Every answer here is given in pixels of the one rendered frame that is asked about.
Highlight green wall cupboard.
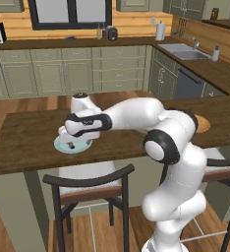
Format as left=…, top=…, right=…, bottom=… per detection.
left=116, top=0, right=150, bottom=13
left=0, top=0, right=26, bottom=14
left=162, top=0, right=207, bottom=22

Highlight white soap dispenser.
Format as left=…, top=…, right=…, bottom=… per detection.
left=211, top=44, right=220, bottom=63

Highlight orange-brown round plate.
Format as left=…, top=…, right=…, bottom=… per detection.
left=194, top=114, right=211, bottom=134

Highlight black framed window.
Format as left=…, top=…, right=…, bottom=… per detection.
left=28, top=0, right=113, bottom=32

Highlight hanging kitchen tools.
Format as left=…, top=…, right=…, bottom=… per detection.
left=172, top=15, right=190, bottom=36

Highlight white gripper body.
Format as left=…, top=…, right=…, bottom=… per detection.
left=57, top=126, right=95, bottom=148

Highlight dark grey dishwasher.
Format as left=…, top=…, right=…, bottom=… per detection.
left=173, top=64, right=207, bottom=100

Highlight steel sink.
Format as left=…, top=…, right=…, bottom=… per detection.
left=157, top=42, right=213, bottom=61

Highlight brown jar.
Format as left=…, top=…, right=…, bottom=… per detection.
left=210, top=7, right=220, bottom=21

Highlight light blue plate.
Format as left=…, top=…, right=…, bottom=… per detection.
left=53, top=134, right=93, bottom=155

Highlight steel tap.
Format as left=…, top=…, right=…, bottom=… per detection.
left=191, top=36, right=200, bottom=50

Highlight white paper towel roll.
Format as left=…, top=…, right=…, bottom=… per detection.
left=154, top=21, right=167, bottom=41

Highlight green base cupboard run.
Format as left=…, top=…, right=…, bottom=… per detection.
left=147, top=45, right=227, bottom=100
left=0, top=44, right=153, bottom=101

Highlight black chair with white seat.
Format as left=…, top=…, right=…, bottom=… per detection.
left=41, top=160, right=137, bottom=252
left=180, top=147, right=230, bottom=252

